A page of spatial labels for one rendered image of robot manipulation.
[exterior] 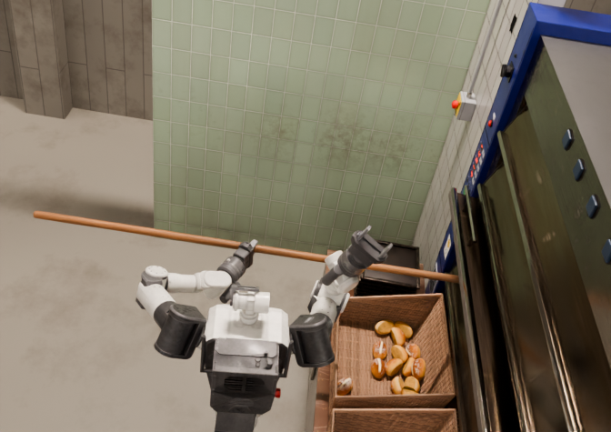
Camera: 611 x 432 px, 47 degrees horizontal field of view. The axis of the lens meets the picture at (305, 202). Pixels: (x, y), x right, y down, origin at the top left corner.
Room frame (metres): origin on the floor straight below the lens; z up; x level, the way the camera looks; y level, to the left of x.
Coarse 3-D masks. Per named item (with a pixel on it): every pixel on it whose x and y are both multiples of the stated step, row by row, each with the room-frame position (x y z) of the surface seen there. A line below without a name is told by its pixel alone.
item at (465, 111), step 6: (462, 96) 2.88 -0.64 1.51; (474, 96) 2.90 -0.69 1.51; (462, 102) 2.84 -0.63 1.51; (468, 102) 2.85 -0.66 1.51; (474, 102) 2.85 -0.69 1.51; (456, 108) 2.88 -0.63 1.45; (462, 108) 2.84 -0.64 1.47; (468, 108) 2.84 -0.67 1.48; (474, 108) 2.84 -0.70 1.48; (456, 114) 2.85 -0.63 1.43; (462, 114) 2.84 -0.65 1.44; (468, 114) 2.84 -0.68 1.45; (468, 120) 2.84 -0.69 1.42
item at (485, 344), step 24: (480, 216) 2.17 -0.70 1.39; (456, 240) 1.98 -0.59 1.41; (480, 240) 2.02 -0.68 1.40; (480, 264) 1.89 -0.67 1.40; (480, 288) 1.76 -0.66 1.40; (480, 312) 1.64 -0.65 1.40; (480, 336) 1.54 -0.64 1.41; (504, 336) 1.57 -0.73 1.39; (504, 360) 1.46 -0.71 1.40; (504, 384) 1.36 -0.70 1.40; (504, 408) 1.27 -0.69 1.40
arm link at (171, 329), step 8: (160, 304) 1.46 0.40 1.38; (168, 304) 1.46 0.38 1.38; (160, 312) 1.43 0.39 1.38; (168, 312) 1.43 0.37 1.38; (160, 320) 1.40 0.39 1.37; (168, 320) 1.38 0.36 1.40; (176, 320) 1.38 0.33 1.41; (168, 328) 1.36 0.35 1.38; (176, 328) 1.36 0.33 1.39; (184, 328) 1.37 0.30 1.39; (192, 328) 1.39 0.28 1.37; (160, 336) 1.36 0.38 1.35; (168, 336) 1.35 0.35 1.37; (176, 336) 1.35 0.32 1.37; (184, 336) 1.36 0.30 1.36; (160, 344) 1.34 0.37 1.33; (168, 344) 1.33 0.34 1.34; (176, 344) 1.34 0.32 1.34; (184, 344) 1.35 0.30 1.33; (168, 352) 1.32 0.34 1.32; (176, 352) 1.33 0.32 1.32
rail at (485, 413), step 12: (456, 192) 2.25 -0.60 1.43; (456, 204) 2.18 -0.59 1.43; (456, 216) 2.10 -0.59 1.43; (456, 228) 2.04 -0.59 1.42; (468, 276) 1.78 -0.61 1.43; (468, 288) 1.72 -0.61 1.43; (468, 300) 1.66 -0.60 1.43; (468, 312) 1.61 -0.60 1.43; (468, 324) 1.57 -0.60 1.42; (480, 360) 1.41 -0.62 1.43; (480, 372) 1.37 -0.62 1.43; (480, 384) 1.32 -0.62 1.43; (480, 396) 1.28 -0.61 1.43; (480, 408) 1.24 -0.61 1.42
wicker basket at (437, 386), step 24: (384, 312) 2.23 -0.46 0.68; (408, 312) 2.24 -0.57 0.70; (432, 312) 2.20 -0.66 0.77; (336, 336) 1.99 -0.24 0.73; (360, 336) 2.14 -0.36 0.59; (384, 336) 2.16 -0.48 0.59; (432, 336) 2.08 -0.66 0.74; (336, 360) 1.86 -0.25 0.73; (360, 360) 2.00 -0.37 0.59; (384, 360) 2.02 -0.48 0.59; (432, 360) 1.96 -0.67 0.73; (336, 384) 1.74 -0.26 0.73; (360, 384) 1.87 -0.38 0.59; (384, 384) 1.89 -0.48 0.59; (432, 384) 1.85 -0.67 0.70
